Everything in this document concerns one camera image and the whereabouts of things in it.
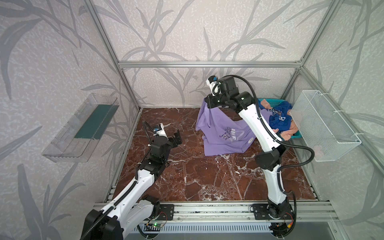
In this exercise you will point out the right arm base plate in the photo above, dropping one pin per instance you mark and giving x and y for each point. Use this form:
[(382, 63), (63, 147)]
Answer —
[(264, 212)]

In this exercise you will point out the white wire basket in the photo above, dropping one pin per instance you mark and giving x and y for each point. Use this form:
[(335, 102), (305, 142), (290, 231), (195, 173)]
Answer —
[(322, 127)]

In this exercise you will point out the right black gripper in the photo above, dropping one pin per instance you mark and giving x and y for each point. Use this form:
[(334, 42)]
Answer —
[(212, 101)]

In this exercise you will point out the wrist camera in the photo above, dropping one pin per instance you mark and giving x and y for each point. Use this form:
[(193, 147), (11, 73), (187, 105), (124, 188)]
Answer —
[(214, 85), (159, 131)]

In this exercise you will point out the purple t-shirt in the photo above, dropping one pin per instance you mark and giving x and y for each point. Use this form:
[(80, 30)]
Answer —
[(222, 135)]

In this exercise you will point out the right wiring bundle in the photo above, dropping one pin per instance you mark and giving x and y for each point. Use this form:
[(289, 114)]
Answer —
[(280, 228)]

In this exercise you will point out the blue t-shirt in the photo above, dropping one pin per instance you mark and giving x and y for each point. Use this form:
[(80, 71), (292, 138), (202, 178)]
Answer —
[(276, 114)]

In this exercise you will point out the aluminium front rail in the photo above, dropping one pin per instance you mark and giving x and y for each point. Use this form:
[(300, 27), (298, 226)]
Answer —
[(239, 212)]

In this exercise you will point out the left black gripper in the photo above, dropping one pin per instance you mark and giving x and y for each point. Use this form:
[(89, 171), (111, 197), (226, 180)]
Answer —
[(172, 139)]

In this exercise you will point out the pink t-shirt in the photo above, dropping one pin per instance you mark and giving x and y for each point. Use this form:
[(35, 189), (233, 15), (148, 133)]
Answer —
[(288, 132)]

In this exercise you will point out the left circuit board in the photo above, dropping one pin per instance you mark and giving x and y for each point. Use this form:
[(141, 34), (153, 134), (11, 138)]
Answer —
[(154, 227)]

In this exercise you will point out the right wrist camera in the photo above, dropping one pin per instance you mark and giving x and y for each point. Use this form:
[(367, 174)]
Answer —
[(214, 85)]

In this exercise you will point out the clear plastic tray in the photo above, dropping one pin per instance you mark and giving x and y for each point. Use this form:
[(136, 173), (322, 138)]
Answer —
[(80, 136)]

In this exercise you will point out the teal plastic basket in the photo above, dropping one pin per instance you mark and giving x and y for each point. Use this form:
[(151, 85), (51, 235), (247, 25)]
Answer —
[(274, 102)]

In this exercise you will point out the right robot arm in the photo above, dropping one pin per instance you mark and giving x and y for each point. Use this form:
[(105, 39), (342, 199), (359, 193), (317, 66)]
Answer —
[(272, 145)]

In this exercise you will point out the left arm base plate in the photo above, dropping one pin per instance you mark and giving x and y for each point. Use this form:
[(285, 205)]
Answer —
[(162, 212)]

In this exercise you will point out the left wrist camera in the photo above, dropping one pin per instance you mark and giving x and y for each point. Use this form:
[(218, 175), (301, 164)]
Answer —
[(159, 131)]

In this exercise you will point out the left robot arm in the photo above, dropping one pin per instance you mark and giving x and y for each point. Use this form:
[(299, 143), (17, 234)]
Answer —
[(117, 219)]

